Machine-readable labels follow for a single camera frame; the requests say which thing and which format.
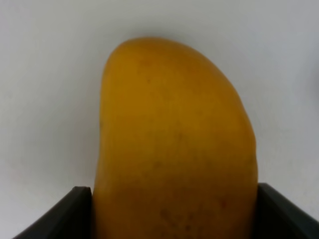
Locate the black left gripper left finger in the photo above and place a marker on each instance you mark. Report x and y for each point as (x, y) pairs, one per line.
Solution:
(70, 218)

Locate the yellow mango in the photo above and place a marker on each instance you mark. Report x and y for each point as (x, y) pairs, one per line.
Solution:
(177, 153)

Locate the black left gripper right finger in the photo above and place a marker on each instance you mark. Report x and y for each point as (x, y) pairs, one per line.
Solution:
(278, 218)

